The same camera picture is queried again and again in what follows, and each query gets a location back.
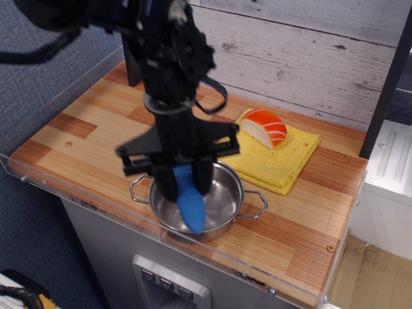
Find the blue handled metal spoon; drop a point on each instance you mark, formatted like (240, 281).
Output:
(189, 200)

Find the black right vertical post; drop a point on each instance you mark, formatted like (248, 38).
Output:
(392, 79)

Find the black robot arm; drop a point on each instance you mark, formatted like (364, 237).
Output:
(172, 58)

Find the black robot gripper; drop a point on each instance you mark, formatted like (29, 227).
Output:
(177, 139)

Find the white ridged appliance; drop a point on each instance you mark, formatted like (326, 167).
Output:
(382, 214)

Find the salmon nigiri sushi toy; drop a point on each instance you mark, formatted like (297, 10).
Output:
(265, 127)

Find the yellow object at corner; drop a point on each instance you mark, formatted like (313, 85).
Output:
(42, 302)

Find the grey cabinet with buttons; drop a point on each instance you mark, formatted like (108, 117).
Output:
(136, 271)

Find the stainless steel pot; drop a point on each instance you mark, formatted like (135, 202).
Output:
(222, 204)

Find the clear acrylic table guard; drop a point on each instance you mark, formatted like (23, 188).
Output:
(291, 250)

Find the yellow folded cloth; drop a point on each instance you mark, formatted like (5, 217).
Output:
(273, 169)

